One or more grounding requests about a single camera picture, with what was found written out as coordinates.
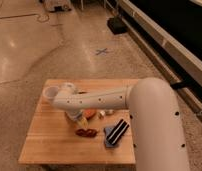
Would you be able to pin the white equipment base on floor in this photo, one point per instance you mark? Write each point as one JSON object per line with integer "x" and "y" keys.
{"x": 52, "y": 5}

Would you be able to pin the white plastic bottle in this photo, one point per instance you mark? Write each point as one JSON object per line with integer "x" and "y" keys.
{"x": 103, "y": 113}

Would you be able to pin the blue cloth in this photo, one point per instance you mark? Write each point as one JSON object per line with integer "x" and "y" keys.
{"x": 108, "y": 141}

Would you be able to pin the dark red sausage toy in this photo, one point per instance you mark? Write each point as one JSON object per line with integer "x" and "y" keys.
{"x": 86, "y": 133}

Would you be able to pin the orange ceramic bowl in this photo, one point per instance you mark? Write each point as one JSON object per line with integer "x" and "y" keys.
{"x": 85, "y": 115}

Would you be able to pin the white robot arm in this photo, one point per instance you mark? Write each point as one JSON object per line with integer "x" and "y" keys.
{"x": 157, "y": 125}

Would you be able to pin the clear plastic cup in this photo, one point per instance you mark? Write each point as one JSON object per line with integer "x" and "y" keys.
{"x": 50, "y": 92}

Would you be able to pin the black object on floor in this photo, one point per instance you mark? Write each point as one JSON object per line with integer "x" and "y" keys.
{"x": 116, "y": 25}

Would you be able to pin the wooden folding table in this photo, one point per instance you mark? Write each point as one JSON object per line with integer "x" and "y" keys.
{"x": 51, "y": 140}

